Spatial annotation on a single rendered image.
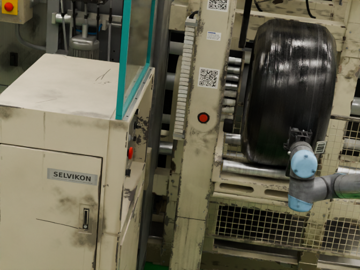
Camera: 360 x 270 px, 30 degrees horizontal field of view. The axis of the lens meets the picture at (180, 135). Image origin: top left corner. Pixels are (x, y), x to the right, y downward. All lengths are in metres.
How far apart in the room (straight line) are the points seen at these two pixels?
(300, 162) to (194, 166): 0.71
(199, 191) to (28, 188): 0.87
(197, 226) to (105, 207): 0.81
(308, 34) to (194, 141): 0.59
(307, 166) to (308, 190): 0.09
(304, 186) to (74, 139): 0.70
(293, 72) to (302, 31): 0.19
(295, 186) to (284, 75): 0.45
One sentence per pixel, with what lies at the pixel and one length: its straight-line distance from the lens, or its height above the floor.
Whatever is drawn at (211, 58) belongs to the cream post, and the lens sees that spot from 2.49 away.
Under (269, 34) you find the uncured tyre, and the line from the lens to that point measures 2.44.
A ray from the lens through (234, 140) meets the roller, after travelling 2.81.
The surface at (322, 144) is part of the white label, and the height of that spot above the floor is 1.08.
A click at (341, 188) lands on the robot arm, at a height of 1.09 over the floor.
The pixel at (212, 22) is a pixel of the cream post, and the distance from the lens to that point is 2.45.
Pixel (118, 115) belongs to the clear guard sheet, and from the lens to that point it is 1.89.
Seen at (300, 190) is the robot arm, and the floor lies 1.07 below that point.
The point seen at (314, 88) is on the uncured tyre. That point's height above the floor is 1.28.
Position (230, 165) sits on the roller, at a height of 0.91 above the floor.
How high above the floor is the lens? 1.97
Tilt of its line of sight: 22 degrees down
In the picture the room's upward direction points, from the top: 7 degrees clockwise
